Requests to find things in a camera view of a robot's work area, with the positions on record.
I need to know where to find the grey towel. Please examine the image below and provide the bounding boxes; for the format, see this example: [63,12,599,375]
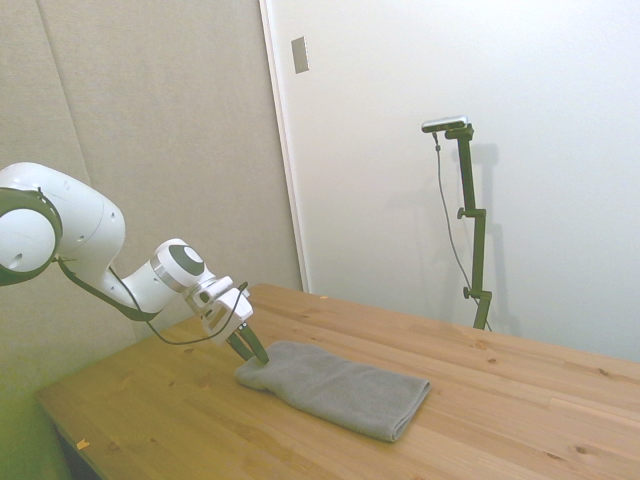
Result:
[233,340,432,444]

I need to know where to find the black camera stand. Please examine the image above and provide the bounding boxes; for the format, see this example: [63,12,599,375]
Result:
[443,124,494,331]

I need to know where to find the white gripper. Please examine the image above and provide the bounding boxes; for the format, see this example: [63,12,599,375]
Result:
[186,284,272,367]

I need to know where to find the grey wall plate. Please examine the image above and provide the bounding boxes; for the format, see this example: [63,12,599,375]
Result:
[290,35,311,76]

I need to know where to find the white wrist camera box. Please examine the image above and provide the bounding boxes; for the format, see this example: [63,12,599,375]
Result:
[191,275,235,305]

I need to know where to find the white door frame trim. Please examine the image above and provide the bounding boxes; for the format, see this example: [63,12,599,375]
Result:
[258,0,312,294]

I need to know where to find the silver exterior camera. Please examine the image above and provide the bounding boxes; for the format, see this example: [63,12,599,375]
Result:
[421,114,472,135]

